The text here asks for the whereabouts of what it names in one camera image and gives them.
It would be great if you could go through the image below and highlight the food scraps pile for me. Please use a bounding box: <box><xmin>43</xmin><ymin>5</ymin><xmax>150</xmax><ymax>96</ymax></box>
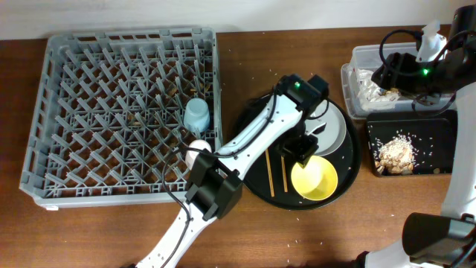
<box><xmin>375</xmin><ymin>135</ymin><xmax>415</xmax><ymax>175</ymax></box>

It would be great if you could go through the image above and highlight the wooden chopstick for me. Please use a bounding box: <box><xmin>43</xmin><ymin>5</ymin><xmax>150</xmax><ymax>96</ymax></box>
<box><xmin>280</xmin><ymin>156</ymin><xmax>289</xmax><ymax>193</ymax></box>
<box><xmin>265</xmin><ymin>149</ymin><xmax>275</xmax><ymax>198</ymax></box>

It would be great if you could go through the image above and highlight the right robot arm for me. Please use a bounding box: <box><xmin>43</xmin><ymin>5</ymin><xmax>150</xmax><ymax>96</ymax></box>
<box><xmin>342</xmin><ymin>5</ymin><xmax>475</xmax><ymax>268</ymax></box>

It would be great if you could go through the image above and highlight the clear plastic bin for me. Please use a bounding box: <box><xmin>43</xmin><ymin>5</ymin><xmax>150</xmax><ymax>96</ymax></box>
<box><xmin>341</xmin><ymin>45</ymin><xmax>451</xmax><ymax>120</ymax></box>

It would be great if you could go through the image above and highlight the grey dishwasher rack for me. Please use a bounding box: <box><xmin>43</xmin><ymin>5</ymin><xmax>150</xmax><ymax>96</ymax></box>
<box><xmin>19</xmin><ymin>28</ymin><xmax>223</xmax><ymax>210</ymax></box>

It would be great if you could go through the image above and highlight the grey round plate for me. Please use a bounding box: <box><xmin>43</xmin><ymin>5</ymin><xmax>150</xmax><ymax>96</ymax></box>
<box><xmin>305</xmin><ymin>101</ymin><xmax>347</xmax><ymax>156</ymax></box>

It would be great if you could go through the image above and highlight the pink plastic cup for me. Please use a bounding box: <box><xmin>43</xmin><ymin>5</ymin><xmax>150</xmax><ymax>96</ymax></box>
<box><xmin>185</xmin><ymin>139</ymin><xmax>212</xmax><ymax>170</ymax></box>

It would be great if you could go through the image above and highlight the black rectangular tray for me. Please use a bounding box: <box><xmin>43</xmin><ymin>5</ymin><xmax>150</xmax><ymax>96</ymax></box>
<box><xmin>365</xmin><ymin>109</ymin><xmax>457</xmax><ymax>175</ymax></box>

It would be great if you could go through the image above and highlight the yellow bowl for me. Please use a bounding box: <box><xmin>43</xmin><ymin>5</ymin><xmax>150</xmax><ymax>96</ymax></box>
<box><xmin>291</xmin><ymin>156</ymin><xmax>338</xmax><ymax>201</ymax></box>

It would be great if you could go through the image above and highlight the white napkin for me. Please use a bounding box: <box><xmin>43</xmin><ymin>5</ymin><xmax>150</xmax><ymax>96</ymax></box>
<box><xmin>357</xmin><ymin>69</ymin><xmax>401</xmax><ymax>112</ymax></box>

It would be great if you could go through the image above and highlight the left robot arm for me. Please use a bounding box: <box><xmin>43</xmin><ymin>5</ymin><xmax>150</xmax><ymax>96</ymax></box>
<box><xmin>137</xmin><ymin>74</ymin><xmax>329</xmax><ymax>267</ymax></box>

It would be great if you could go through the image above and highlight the blue plastic cup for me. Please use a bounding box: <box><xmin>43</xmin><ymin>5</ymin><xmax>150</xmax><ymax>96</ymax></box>
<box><xmin>183</xmin><ymin>98</ymin><xmax>210</xmax><ymax>133</ymax></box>

